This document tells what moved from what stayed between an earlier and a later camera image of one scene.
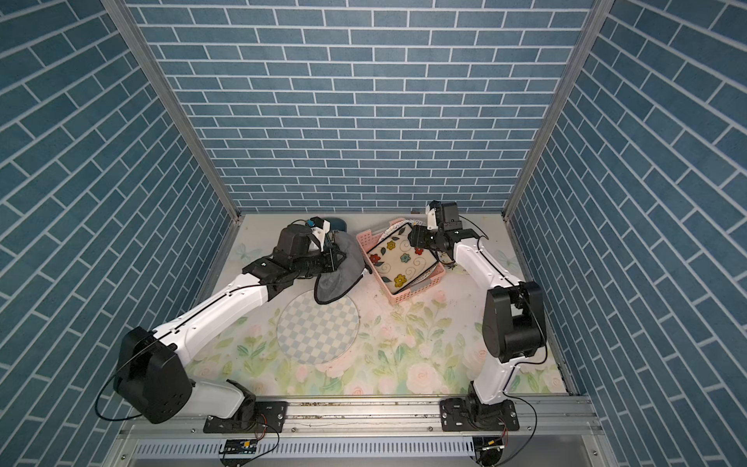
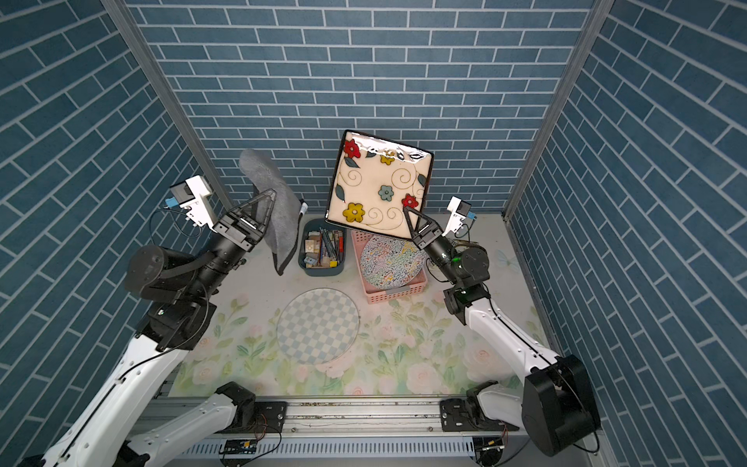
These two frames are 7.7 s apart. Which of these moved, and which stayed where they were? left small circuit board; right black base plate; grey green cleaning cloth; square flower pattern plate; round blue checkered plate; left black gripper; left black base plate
Moved: grey green cleaning cloth; left black gripper; square flower pattern plate
Stayed: right black base plate; left black base plate; left small circuit board; round blue checkered plate
